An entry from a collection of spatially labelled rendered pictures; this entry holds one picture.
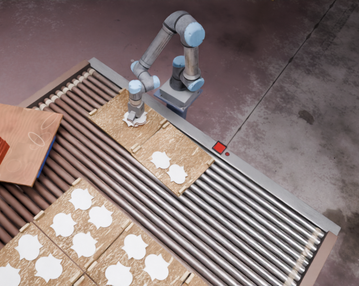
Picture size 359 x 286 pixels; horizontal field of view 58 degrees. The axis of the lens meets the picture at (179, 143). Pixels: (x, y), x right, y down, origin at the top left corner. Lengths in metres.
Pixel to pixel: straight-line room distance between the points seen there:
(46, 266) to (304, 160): 2.53
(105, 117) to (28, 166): 0.59
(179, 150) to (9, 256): 1.11
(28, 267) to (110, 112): 1.05
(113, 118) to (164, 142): 0.39
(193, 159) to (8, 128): 1.14
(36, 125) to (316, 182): 2.51
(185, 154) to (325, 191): 1.72
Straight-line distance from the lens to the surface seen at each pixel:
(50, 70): 3.96
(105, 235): 1.87
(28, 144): 2.10
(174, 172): 1.99
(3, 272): 1.94
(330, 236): 2.10
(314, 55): 4.56
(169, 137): 2.13
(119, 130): 2.16
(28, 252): 1.93
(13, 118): 2.24
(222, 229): 1.92
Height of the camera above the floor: 2.72
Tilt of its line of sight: 57 degrees down
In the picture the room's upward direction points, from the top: 8 degrees clockwise
